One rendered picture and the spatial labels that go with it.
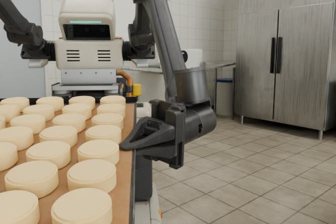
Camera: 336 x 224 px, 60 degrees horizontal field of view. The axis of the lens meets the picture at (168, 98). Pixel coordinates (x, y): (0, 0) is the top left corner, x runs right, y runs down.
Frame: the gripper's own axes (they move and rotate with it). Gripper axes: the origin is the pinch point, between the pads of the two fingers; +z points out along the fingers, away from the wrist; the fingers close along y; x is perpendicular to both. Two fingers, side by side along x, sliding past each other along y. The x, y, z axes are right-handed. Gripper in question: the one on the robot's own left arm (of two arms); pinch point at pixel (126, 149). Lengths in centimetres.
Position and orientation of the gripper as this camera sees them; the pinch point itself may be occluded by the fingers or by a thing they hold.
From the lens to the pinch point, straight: 41.1
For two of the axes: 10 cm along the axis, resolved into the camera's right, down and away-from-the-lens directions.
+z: -6.4, 1.6, -7.5
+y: -0.3, 9.7, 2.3
